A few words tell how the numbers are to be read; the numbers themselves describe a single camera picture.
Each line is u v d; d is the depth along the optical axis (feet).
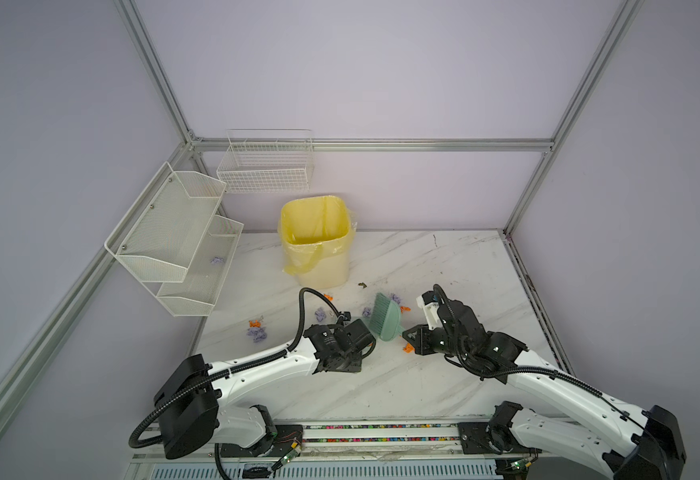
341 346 1.98
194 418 1.28
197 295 2.90
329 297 3.32
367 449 2.40
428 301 2.28
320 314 3.12
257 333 3.04
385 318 2.69
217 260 3.05
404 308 3.16
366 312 3.13
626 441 1.32
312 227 3.35
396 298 3.29
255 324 3.05
